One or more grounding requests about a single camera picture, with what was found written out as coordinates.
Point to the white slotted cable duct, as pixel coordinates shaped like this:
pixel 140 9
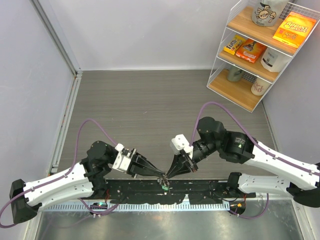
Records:
pixel 76 206

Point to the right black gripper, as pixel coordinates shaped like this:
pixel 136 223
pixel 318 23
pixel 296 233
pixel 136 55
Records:
pixel 178 165

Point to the cream cup red writing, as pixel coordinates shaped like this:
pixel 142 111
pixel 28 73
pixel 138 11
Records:
pixel 259 87

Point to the silver keys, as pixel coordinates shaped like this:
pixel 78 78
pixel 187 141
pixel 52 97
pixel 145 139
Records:
pixel 164 183

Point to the orange snack packet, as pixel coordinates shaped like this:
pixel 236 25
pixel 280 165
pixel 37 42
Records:
pixel 250 50

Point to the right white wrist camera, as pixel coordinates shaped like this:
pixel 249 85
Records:
pixel 180 143

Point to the grey pig print bag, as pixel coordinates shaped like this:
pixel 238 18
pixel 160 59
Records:
pixel 266 12

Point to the orange yellow snack box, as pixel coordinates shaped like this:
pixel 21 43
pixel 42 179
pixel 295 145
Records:
pixel 294 30

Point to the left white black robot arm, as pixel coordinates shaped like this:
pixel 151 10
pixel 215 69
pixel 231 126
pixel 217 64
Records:
pixel 85 180

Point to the aluminium frame rail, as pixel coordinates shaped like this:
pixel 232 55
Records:
pixel 48 17

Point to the grey green cup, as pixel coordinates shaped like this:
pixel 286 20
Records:
pixel 234 74

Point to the white wire wooden shelf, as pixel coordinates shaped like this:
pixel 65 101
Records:
pixel 260 39

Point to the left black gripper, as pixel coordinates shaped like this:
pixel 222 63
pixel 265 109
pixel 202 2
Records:
pixel 140 161

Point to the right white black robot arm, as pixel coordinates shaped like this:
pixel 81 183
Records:
pixel 290 177

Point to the yellow candy packet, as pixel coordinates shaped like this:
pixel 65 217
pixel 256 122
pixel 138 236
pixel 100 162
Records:
pixel 234 44

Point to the white labelled pouch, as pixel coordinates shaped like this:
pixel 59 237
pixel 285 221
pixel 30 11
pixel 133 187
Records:
pixel 274 61

